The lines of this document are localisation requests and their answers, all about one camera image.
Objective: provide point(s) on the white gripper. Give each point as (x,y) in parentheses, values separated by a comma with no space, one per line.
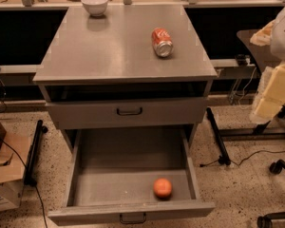
(284,37)

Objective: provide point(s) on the orange fruit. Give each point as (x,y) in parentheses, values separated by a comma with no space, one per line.
(162,188)

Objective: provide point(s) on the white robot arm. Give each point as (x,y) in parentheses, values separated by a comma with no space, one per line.
(277,46)

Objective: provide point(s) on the grey drawer cabinet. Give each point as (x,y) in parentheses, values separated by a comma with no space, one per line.
(111,58)

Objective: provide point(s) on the closed grey top drawer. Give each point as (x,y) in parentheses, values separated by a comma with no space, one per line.
(107,114)

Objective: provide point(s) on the open grey middle drawer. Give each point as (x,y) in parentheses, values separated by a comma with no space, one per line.
(113,171)

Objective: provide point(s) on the dark side table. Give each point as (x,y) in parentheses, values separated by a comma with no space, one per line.
(265,62)

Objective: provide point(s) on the orange soda can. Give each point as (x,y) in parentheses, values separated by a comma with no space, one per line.
(162,42)

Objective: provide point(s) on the black stand leg right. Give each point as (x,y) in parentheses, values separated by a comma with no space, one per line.
(224,157)

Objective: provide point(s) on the black stand leg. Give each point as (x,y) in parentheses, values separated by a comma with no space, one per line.
(224,157)
(40,130)

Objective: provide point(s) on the black chair caster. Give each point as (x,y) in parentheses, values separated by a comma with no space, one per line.
(277,166)

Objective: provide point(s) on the white ceramic bowl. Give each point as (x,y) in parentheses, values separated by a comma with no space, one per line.
(95,7)

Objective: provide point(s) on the black caster bottom right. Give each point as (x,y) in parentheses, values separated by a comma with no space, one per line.
(266,221)

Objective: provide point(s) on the black stand leg left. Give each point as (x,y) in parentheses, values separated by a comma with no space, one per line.
(40,130)

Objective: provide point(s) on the cardboard box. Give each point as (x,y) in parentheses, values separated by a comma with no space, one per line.
(14,149)

